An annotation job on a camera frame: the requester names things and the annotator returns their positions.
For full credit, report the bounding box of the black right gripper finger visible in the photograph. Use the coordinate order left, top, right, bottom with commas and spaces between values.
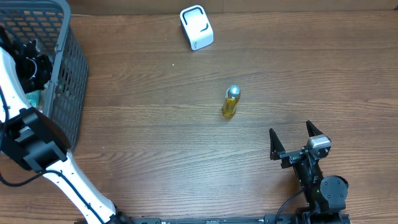
306, 120, 323, 138
269, 128, 285, 161

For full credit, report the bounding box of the teal snack packet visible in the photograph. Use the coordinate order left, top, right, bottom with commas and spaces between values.
25, 90, 42, 108

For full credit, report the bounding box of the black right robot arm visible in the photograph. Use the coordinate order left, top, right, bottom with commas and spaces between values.
264, 120, 351, 224

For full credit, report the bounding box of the white black barcode scanner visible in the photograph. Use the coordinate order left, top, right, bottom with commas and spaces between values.
180, 5, 214, 51

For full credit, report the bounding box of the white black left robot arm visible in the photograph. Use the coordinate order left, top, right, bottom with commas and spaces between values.
1, 38, 131, 223

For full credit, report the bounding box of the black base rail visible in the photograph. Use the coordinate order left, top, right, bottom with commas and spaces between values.
74, 213, 352, 224

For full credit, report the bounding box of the yellow dish soap bottle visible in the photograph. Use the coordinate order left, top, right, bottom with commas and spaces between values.
221, 85, 241, 118

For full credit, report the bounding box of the grey plastic mesh basket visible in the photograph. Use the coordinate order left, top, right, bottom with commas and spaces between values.
1, 0, 88, 146

